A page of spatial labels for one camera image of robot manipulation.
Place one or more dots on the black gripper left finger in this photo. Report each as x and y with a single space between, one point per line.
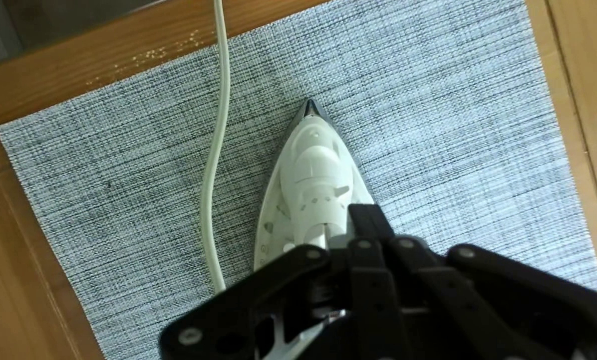
278 300

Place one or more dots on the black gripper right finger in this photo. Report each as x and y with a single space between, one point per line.
498 306

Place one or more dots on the white clothes iron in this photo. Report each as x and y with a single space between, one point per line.
310 172

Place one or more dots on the grey woven placemat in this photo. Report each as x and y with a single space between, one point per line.
444 133

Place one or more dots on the wooden side table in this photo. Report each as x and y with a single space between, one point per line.
45 73

